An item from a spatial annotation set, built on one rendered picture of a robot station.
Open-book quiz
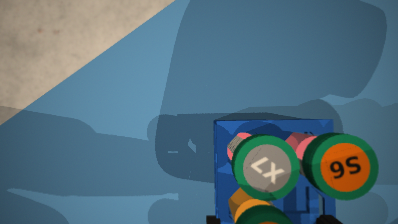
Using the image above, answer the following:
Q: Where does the blue bench mat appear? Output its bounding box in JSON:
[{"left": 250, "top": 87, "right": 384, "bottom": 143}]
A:
[{"left": 0, "top": 0, "right": 398, "bottom": 224}]

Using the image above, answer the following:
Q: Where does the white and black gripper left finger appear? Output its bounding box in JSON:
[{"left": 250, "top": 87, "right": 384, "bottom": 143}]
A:
[{"left": 206, "top": 216, "right": 221, "bottom": 224}]

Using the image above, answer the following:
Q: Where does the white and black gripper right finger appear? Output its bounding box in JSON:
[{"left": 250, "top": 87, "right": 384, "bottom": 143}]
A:
[{"left": 316, "top": 215, "right": 343, "bottom": 224}]

